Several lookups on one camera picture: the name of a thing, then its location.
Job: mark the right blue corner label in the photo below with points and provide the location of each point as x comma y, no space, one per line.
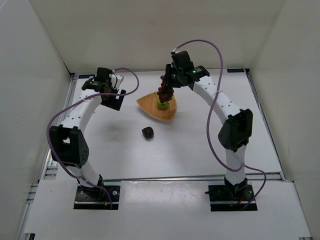
235,70

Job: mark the left aluminium side rail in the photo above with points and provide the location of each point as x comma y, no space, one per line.
50,166

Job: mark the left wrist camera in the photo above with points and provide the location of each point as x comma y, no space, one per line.
107,76

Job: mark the dark purple fake fruit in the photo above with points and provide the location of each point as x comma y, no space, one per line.
148,132

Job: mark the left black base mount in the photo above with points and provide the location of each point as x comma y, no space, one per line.
89,198

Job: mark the blue corner label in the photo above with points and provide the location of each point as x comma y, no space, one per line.
86,76
235,70

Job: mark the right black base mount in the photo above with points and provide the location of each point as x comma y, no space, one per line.
222,200

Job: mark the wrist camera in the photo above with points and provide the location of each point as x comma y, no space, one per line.
181,60
107,76

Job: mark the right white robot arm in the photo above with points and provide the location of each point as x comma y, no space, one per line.
237,123

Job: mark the aluminium side rail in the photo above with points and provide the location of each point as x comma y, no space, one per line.
50,166
258,102

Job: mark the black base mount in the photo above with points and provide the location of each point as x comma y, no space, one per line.
89,198
222,200

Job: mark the right aluminium side rail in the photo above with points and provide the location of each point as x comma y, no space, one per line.
258,102

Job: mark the red fake grape bunch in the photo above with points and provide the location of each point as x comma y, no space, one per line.
165,92

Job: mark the green fake apple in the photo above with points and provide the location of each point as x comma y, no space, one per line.
162,105

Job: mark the left blue corner label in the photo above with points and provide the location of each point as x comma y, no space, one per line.
86,76

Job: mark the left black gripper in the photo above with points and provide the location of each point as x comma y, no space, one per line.
113,100

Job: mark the woven triangular fruit basket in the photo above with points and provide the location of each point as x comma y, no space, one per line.
148,104

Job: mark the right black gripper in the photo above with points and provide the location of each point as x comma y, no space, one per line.
169,75

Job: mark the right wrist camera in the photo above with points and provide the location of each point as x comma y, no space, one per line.
181,60

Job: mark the aluminium front rail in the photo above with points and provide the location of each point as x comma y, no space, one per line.
276,176

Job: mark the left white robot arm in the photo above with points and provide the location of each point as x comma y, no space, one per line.
66,140

